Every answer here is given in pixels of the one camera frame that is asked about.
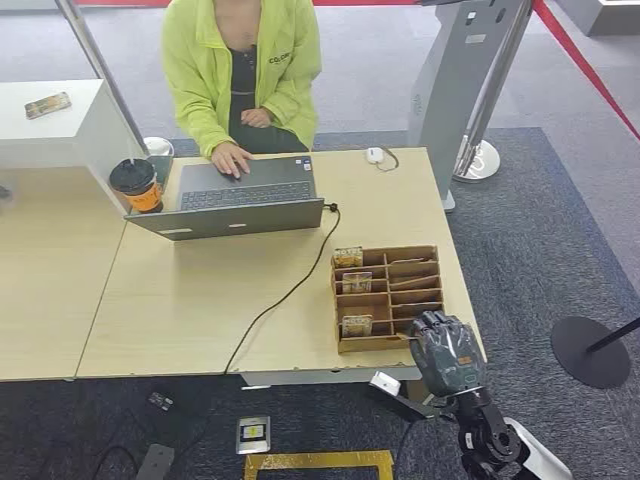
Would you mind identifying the patterned phone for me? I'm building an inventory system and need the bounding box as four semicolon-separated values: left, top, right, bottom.
24;91;72;121

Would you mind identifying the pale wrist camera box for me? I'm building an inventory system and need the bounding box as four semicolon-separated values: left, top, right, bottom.
369;370;402;399

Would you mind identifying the person's hand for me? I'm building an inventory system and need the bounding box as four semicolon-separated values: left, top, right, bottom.
241;107;273;130
211;141;254;180

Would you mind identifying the silver floor box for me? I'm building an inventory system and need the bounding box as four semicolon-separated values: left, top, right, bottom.
235;415;272;456

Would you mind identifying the black laptop power cable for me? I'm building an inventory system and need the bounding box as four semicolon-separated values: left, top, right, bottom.
223;202;342;377

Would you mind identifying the grey power strip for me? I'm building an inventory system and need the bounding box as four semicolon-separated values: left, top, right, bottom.
135;443;176;480

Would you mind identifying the person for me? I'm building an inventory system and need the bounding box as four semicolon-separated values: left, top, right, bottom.
161;0;323;180

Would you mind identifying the black floor cable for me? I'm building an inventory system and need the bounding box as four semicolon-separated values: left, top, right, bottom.
88;443;147;480

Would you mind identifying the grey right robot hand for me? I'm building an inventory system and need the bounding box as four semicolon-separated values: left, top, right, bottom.
408;309;488;399

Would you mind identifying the mouse cable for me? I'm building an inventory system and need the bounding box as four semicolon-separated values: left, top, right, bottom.
374;146;400;174

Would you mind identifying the person's left hand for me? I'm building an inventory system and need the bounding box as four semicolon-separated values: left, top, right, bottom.
241;107;273;130

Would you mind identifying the wooden card holder rack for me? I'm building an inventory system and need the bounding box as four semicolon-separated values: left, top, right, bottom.
330;245;445;355

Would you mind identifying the yellow floor tape frame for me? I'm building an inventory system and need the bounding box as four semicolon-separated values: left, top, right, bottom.
243;449;395;480

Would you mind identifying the red barrier belt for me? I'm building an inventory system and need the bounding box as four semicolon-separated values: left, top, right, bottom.
531;0;640;144

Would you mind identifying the patterned card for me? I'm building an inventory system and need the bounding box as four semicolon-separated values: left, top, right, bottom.
341;314;374;338
333;246;365;269
342;271;374;295

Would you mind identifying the grey laptop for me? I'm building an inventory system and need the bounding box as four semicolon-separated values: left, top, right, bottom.
125;155;326;242

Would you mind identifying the orange coffee cup black lid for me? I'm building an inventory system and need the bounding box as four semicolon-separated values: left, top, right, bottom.
109;157;165;215

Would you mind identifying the black stanchion base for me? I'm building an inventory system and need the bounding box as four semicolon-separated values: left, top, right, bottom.
550;315;640;390

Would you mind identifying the person's right hand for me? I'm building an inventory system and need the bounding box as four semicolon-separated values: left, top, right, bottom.
211;141;254;180

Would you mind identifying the grey platform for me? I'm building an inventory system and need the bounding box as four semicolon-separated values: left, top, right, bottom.
553;0;640;38

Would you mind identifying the grey kiosk stand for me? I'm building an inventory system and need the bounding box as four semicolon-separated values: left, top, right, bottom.
407;0;525;213

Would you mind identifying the white counter block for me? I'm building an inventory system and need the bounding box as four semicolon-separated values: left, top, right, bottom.
0;79;147;215

